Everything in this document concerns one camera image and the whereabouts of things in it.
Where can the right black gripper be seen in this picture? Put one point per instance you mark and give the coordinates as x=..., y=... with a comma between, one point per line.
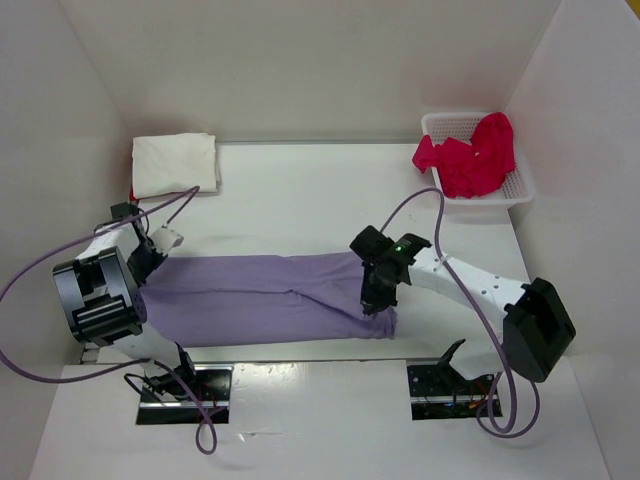
x=373, y=302

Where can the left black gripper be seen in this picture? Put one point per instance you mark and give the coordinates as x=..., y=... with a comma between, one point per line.
x=140, y=275

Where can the red t shirt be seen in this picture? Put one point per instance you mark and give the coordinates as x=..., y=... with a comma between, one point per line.
x=132, y=197

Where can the white t shirt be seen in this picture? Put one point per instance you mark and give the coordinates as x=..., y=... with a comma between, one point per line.
x=168, y=164

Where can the lavender t shirt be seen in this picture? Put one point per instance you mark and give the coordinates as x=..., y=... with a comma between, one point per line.
x=263, y=299

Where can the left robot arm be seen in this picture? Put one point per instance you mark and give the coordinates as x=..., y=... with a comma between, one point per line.
x=100, y=292

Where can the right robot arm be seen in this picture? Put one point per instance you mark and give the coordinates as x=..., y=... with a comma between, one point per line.
x=530, y=321

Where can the pink t shirt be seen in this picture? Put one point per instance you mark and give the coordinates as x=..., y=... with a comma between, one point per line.
x=475, y=168

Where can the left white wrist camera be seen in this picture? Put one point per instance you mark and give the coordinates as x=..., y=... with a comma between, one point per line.
x=165, y=239

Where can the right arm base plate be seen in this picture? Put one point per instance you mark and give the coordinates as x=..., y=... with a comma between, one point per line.
x=438, y=392

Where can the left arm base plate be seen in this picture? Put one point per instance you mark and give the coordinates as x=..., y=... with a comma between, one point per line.
x=212, y=388

